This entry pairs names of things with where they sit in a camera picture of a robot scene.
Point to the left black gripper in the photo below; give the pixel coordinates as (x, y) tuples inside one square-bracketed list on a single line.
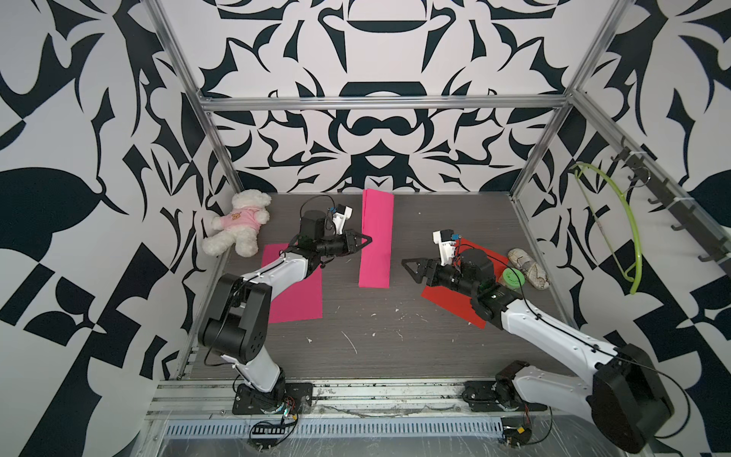
[(348, 244)]

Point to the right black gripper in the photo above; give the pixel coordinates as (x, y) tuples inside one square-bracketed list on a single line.
[(424, 269)]

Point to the magenta paper sheet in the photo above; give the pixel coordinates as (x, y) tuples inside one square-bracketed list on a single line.
[(377, 222), (301, 301)]

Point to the red square paper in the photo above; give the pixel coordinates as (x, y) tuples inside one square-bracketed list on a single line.
[(456, 303)]

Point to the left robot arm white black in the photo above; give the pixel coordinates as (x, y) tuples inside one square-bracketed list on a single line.
[(235, 325)]

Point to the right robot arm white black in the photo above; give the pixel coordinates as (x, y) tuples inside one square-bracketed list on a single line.
[(617, 389)]

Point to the white teddy bear pink shirt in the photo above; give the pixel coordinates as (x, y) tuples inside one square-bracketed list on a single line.
[(239, 229)]

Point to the white grey sneaker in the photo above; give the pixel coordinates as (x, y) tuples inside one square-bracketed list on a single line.
[(534, 273)]

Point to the right black connector board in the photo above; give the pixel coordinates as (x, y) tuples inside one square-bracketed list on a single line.
[(516, 435)]

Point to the black connector board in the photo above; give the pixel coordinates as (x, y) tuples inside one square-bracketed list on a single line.
[(267, 435), (516, 435)]

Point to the left black connector board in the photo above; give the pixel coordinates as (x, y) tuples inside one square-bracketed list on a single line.
[(267, 435)]

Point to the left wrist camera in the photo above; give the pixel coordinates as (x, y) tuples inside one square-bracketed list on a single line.
[(338, 216)]

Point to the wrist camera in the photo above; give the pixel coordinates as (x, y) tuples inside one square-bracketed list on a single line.
[(338, 216), (447, 242)]

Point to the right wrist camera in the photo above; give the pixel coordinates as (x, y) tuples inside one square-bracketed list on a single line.
[(447, 242)]

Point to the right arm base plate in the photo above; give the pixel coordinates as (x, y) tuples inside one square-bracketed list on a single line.
[(496, 396)]

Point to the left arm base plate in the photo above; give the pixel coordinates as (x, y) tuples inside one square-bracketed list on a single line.
[(290, 397)]

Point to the black wall hook rack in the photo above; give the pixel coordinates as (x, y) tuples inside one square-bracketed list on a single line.
[(669, 195)]

